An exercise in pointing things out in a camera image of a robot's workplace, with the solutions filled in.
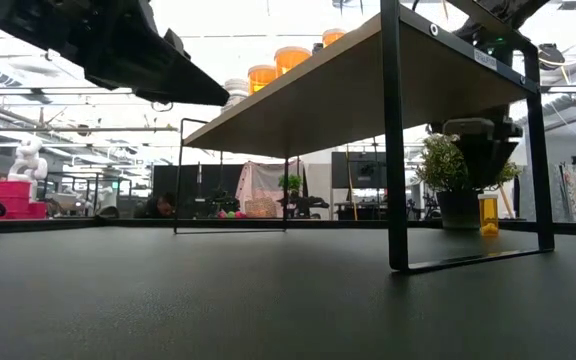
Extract small orange medicine bottle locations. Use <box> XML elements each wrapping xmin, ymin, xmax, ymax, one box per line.
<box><xmin>322</xmin><ymin>28</ymin><xmax>348</xmax><ymax>50</ymax></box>
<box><xmin>477</xmin><ymin>193</ymin><xmax>500</xmax><ymax>238</ymax></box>

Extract black partition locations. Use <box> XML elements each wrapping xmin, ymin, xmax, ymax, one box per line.
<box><xmin>151</xmin><ymin>163</ymin><xmax>245</xmax><ymax>219</ymax></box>

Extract black round ceiling device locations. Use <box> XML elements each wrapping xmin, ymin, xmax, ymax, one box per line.
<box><xmin>537</xmin><ymin>42</ymin><xmax>567</xmax><ymax>71</ymax></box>

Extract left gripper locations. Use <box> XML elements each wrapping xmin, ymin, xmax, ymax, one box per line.
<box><xmin>17</xmin><ymin>0</ymin><xmax>230</xmax><ymax>107</ymax></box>

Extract large orange medicine bottle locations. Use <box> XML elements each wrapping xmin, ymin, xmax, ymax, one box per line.
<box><xmin>273</xmin><ymin>45</ymin><xmax>313</xmax><ymax>79</ymax></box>
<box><xmin>246</xmin><ymin>63</ymin><xmax>278</xmax><ymax>97</ymax></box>

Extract woven basket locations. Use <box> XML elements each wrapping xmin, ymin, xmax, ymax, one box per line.
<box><xmin>245</xmin><ymin>196</ymin><xmax>278</xmax><ymax>220</ymax></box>

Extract black table frame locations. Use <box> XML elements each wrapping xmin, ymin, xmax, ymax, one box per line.
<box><xmin>0</xmin><ymin>215</ymin><xmax>576</xmax><ymax>237</ymax></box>

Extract black table mat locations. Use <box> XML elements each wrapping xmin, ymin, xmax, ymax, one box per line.
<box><xmin>0</xmin><ymin>227</ymin><xmax>576</xmax><ymax>360</ymax></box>

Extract potted green plant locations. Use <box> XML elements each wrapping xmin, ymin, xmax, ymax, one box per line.
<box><xmin>415</xmin><ymin>132</ymin><xmax>524</xmax><ymax>231</ymax></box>

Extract pink cloth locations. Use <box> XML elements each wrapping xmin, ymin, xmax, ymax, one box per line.
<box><xmin>235</xmin><ymin>159</ymin><xmax>302</xmax><ymax>219</ymax></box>

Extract black monitor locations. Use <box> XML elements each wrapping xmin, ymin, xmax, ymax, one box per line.
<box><xmin>331</xmin><ymin>151</ymin><xmax>388</xmax><ymax>190</ymax></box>

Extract black machine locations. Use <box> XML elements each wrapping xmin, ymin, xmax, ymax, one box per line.
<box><xmin>287</xmin><ymin>194</ymin><xmax>330</xmax><ymax>220</ymax></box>

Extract person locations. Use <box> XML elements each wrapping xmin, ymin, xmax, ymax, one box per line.
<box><xmin>135</xmin><ymin>192</ymin><xmax>177</xmax><ymax>220</ymax></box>

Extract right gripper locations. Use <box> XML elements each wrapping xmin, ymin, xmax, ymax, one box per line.
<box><xmin>430</xmin><ymin>104</ymin><xmax>524</xmax><ymax>193</ymax></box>

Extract small green plant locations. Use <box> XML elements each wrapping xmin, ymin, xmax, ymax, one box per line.
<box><xmin>277</xmin><ymin>173</ymin><xmax>303</xmax><ymax>199</ymax></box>

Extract pink storage boxes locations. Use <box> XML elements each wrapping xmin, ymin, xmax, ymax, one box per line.
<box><xmin>0</xmin><ymin>180</ymin><xmax>48</xmax><ymax>220</ymax></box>

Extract light wooden board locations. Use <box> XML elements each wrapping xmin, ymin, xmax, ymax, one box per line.
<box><xmin>173</xmin><ymin>0</ymin><xmax>557</xmax><ymax>275</ymax></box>

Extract white medicine bottle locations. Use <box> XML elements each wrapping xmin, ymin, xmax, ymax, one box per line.
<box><xmin>219</xmin><ymin>77</ymin><xmax>251</xmax><ymax>116</ymax></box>

